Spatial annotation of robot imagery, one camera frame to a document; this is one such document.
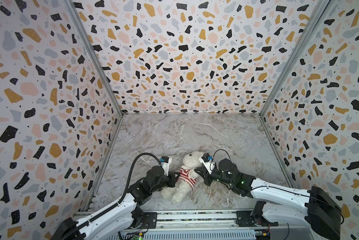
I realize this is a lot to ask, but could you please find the white slotted cable duct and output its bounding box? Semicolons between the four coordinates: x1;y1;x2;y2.
122;230;256;240

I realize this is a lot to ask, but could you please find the red white striped knit sweater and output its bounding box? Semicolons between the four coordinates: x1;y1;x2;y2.
178;167;197;190

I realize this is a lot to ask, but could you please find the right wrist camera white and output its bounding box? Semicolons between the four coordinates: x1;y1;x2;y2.
199;153;215;175

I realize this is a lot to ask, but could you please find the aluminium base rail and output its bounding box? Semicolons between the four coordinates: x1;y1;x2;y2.
68;209;322;230

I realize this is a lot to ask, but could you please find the right thin black cable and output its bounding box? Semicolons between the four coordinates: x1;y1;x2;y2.
212;149;231;164

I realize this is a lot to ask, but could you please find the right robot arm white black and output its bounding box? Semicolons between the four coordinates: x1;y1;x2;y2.
194;157;344;240

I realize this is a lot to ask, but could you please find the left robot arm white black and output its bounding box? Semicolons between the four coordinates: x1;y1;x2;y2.
51;166;180;240

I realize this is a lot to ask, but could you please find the white plush teddy bear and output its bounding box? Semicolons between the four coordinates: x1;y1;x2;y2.
161;151;204;204

